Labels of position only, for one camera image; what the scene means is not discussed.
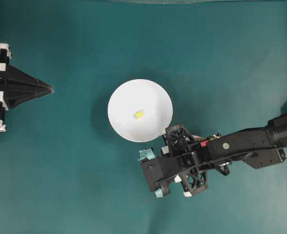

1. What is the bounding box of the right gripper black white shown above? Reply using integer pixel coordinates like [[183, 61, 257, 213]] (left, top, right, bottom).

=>
[[159, 124, 208, 197]]

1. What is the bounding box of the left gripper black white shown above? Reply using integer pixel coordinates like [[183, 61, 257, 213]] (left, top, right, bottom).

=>
[[0, 43, 54, 133]]

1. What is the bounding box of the yellow hexagonal prism block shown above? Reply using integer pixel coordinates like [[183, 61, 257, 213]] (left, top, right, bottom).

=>
[[133, 110, 144, 119]]

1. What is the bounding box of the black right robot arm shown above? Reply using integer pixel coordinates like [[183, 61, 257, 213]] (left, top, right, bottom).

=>
[[151, 114, 287, 198]]

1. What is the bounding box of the white round bowl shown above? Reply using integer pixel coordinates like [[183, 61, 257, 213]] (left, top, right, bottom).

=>
[[107, 79, 173, 142]]

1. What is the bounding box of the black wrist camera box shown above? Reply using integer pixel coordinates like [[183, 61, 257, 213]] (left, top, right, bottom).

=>
[[139, 148, 182, 198]]

